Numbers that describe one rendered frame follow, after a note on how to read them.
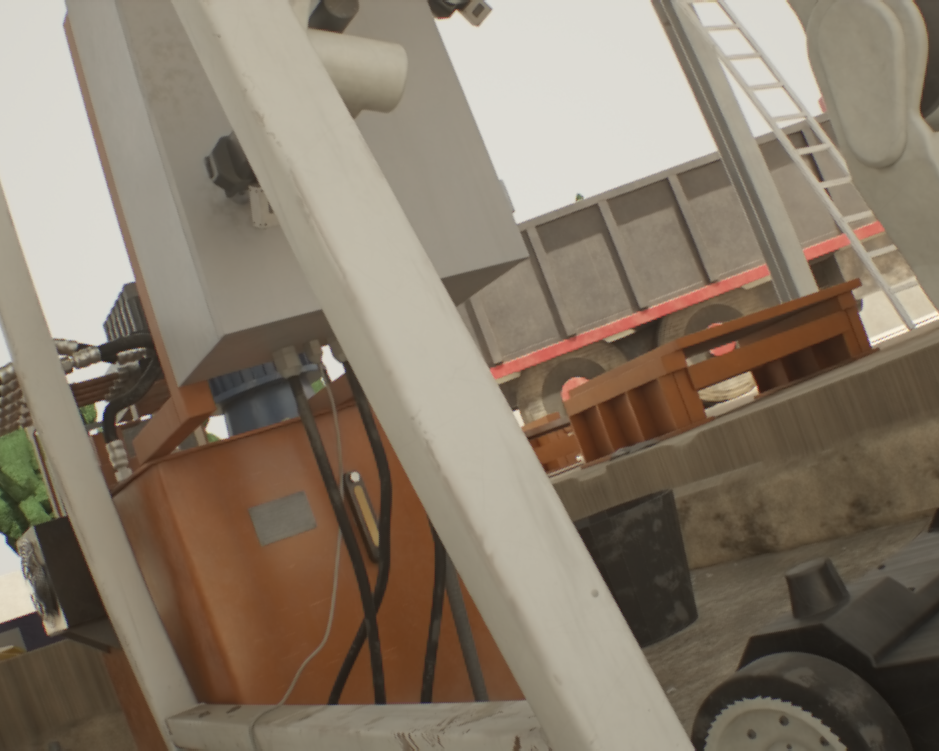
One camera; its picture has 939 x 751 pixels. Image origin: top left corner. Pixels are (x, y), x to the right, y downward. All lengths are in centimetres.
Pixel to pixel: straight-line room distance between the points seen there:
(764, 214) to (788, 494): 537
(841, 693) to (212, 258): 77
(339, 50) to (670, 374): 280
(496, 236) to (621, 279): 834
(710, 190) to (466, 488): 927
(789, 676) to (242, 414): 136
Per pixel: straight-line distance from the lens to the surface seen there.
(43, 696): 339
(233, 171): 114
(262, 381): 198
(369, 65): 99
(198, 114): 128
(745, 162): 789
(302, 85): 82
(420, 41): 144
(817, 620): 92
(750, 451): 280
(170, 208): 127
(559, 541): 72
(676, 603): 226
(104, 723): 341
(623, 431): 395
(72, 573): 211
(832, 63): 94
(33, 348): 180
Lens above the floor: 41
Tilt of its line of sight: 6 degrees up
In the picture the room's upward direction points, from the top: 21 degrees counter-clockwise
